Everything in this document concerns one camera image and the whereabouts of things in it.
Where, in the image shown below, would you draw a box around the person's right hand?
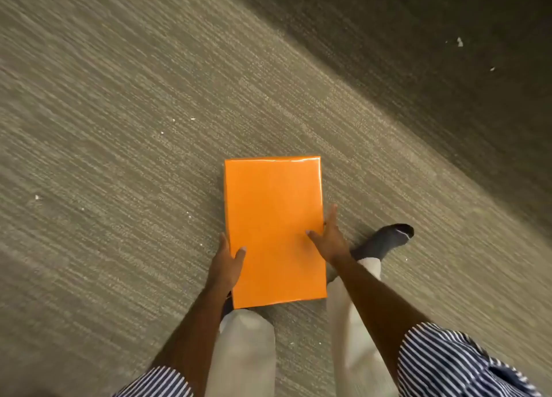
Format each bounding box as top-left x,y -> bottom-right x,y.
306,204 -> 352,265

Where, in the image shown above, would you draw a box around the person's left hand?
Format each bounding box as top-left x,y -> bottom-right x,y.
207,232 -> 247,293

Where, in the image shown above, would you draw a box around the orange box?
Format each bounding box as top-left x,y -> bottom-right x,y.
223,156 -> 328,310

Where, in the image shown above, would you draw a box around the person's right forearm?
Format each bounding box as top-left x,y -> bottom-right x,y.
331,255 -> 432,382

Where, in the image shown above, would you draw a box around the person's left forearm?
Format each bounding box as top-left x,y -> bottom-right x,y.
150,280 -> 233,397

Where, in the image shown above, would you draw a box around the dark grey sock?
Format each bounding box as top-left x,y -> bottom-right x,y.
350,223 -> 415,262

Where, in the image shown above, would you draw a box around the cream trousers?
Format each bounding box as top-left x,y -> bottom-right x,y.
204,257 -> 399,397

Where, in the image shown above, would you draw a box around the blue white striped shirt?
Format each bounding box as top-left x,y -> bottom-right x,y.
111,322 -> 543,397

